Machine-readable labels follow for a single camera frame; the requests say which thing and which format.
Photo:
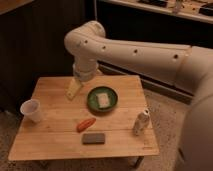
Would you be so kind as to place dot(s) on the white small bottle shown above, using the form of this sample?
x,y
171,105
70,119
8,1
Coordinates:
x,y
141,122

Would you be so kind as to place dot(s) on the white block on plate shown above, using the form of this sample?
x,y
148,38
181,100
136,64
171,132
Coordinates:
x,y
103,100

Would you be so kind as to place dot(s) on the orange carrot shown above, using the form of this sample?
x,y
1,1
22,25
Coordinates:
x,y
85,124

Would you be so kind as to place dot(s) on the white plastic cup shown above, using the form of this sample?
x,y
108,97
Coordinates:
x,y
32,110

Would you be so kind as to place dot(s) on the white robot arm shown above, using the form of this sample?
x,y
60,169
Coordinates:
x,y
188,68

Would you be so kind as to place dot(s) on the background workbench shelf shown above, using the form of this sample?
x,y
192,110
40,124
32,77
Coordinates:
x,y
187,9

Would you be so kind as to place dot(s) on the small wooden table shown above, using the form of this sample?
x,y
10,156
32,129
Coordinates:
x,y
55,137

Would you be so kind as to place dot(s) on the green round plate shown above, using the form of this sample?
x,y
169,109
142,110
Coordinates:
x,y
92,101

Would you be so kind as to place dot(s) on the grey rectangular sponge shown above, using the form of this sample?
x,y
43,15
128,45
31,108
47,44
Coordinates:
x,y
93,138

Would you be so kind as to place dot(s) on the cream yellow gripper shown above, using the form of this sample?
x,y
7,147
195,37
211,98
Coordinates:
x,y
74,87

